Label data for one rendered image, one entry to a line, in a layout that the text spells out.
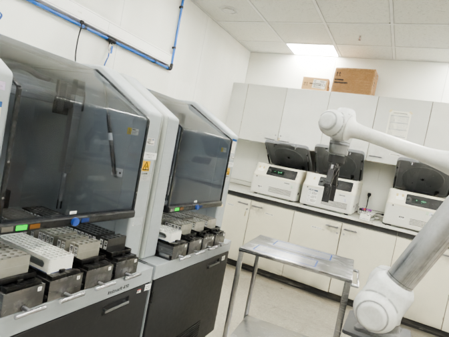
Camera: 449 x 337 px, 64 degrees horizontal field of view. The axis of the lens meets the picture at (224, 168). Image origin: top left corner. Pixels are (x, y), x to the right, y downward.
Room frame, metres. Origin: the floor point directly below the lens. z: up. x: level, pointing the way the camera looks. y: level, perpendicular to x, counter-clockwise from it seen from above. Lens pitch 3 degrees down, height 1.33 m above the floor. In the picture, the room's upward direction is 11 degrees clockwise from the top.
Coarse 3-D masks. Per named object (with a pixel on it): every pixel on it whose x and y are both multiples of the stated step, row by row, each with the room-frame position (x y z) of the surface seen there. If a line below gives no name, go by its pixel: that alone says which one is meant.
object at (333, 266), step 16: (256, 240) 2.20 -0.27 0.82; (272, 240) 2.28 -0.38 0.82; (240, 256) 1.96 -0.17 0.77; (256, 256) 2.35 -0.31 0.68; (272, 256) 1.90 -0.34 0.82; (288, 256) 1.96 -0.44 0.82; (304, 256) 2.03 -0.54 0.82; (320, 256) 2.10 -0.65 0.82; (336, 256) 2.17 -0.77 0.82; (240, 272) 1.97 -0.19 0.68; (256, 272) 2.35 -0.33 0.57; (320, 272) 1.81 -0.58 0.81; (336, 272) 1.83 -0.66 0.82; (352, 272) 1.89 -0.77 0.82; (256, 320) 2.29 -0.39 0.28; (336, 320) 2.17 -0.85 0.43; (224, 336) 1.96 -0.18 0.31; (240, 336) 2.05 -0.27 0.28; (256, 336) 2.09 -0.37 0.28; (272, 336) 2.12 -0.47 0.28; (288, 336) 2.16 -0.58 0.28; (304, 336) 2.20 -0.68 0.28; (336, 336) 1.76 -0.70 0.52
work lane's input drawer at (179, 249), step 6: (162, 240) 1.83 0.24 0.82; (180, 240) 1.89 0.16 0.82; (156, 246) 1.83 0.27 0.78; (162, 246) 1.81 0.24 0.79; (168, 246) 1.79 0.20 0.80; (174, 246) 1.80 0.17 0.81; (180, 246) 1.84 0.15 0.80; (186, 246) 1.90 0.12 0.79; (162, 252) 1.81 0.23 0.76; (168, 252) 1.79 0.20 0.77; (174, 252) 1.80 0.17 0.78; (180, 252) 1.85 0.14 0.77; (174, 258) 1.81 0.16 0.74; (180, 258) 1.79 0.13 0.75; (186, 258) 1.83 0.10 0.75
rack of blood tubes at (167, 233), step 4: (160, 224) 1.96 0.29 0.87; (160, 228) 1.87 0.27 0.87; (164, 228) 1.90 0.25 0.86; (168, 228) 1.90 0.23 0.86; (172, 228) 1.92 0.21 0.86; (160, 232) 1.96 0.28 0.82; (164, 232) 1.83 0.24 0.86; (168, 232) 1.82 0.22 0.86; (172, 232) 1.83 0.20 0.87; (176, 232) 1.85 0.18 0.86; (180, 232) 1.89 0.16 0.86; (160, 236) 1.92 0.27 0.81; (164, 236) 1.94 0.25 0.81; (168, 236) 1.82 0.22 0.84; (172, 236) 1.83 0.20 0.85; (176, 236) 1.86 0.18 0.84; (180, 236) 1.90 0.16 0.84; (164, 240) 1.83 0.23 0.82; (168, 240) 1.82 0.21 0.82; (172, 240) 1.83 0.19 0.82
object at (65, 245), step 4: (80, 236) 1.44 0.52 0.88; (84, 236) 1.45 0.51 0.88; (88, 236) 1.46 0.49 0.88; (64, 240) 1.36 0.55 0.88; (68, 240) 1.37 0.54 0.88; (72, 240) 1.38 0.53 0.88; (76, 240) 1.40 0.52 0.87; (64, 244) 1.36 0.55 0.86; (68, 244) 1.37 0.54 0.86; (64, 248) 1.36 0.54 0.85; (68, 248) 1.37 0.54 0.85
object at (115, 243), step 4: (116, 236) 1.53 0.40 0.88; (120, 236) 1.54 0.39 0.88; (124, 236) 1.55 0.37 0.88; (104, 240) 1.47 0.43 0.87; (108, 240) 1.47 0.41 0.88; (112, 240) 1.49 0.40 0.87; (116, 240) 1.51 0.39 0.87; (120, 240) 1.53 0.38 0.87; (124, 240) 1.56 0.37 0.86; (104, 244) 1.47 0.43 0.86; (108, 244) 1.47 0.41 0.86; (112, 244) 1.49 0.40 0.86; (116, 244) 1.51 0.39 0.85; (120, 244) 1.54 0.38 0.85; (124, 244) 1.56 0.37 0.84; (104, 248) 1.47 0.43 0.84; (108, 248) 1.47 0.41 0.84; (112, 248) 1.49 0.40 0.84; (116, 248) 1.52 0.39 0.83; (120, 248) 1.54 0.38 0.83
